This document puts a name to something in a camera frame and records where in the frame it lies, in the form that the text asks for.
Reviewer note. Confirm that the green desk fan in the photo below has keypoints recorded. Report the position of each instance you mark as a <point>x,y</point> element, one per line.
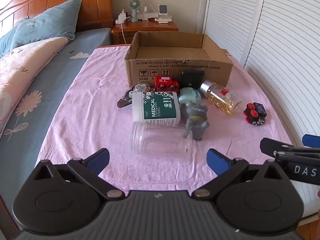
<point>133,7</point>

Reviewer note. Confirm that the black fidget cube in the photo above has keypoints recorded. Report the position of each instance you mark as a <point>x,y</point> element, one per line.
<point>257,112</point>

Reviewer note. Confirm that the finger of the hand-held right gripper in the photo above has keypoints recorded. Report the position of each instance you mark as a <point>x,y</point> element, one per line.
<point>311,140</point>
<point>273,145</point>

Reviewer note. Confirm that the grey elephant toy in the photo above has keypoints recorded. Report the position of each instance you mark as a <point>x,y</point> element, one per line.
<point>195,115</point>

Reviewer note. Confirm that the white cotton swab container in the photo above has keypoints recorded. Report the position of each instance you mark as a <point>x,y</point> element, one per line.
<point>155,108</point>

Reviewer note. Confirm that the white louvered closet door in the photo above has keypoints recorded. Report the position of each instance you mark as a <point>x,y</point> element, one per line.
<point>230,12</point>
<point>287,55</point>

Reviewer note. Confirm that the white remote control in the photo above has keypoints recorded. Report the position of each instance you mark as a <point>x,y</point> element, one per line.
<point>163,20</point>

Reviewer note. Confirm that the small blue pillow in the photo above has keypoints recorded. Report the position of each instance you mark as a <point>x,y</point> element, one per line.
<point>6,42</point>

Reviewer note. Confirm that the white flat box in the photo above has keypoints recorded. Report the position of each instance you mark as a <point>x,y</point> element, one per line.
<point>150,17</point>

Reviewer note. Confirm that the small spray bottle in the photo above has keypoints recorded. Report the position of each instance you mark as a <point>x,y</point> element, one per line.
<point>145,13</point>

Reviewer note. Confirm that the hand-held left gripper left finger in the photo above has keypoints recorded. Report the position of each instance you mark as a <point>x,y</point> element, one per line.
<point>98,159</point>

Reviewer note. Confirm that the pink cloth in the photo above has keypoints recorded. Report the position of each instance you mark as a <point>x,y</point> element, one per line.
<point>87,117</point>

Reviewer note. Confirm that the black flat plate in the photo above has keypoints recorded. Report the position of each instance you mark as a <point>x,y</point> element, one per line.
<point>192,78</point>

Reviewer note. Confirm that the white power strip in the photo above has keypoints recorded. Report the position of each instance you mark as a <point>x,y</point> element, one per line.
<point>121,17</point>

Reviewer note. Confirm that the clear plastic jar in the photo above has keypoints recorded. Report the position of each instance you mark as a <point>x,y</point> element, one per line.
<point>160,140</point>

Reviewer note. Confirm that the wooden nightstand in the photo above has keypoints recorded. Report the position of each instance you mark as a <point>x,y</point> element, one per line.
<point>145,27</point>

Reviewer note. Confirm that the clear correction tape dispenser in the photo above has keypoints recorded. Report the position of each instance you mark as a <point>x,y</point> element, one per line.
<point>140,88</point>

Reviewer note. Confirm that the mint green round case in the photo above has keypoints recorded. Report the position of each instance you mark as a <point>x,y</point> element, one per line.
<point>190,95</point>

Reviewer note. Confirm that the blue bedsheet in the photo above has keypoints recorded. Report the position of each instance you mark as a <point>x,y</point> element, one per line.
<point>50,80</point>

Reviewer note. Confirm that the brown cardboard box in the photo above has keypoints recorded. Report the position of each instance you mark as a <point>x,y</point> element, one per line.
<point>175,65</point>

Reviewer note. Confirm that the capsule bottle with silver cap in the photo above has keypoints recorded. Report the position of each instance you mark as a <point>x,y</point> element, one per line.
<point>222,98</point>

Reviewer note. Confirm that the white device on stand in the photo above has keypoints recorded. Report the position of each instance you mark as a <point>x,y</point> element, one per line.
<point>163,9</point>

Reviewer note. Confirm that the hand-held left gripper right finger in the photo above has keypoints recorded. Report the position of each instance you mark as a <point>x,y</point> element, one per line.
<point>217,161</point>

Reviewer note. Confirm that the pink floral quilt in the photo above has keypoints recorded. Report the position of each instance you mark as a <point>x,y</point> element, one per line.
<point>22,65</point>

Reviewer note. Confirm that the large blue pillow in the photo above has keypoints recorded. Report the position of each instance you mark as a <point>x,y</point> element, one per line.
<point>50,22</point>

